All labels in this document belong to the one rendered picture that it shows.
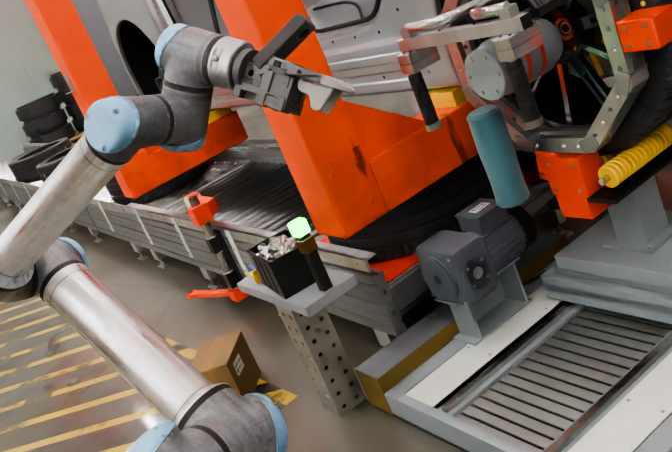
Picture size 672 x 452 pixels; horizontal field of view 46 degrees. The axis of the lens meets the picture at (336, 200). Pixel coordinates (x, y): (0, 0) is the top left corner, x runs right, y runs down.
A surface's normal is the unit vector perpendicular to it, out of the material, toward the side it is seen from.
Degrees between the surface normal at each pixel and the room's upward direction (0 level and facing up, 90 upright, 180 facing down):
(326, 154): 90
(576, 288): 90
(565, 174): 90
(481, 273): 90
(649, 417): 0
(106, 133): 70
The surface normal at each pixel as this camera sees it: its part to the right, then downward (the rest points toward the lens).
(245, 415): 0.36, -0.84
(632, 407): -0.37, -0.88
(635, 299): -0.76, 0.47
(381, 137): 0.52, 0.06
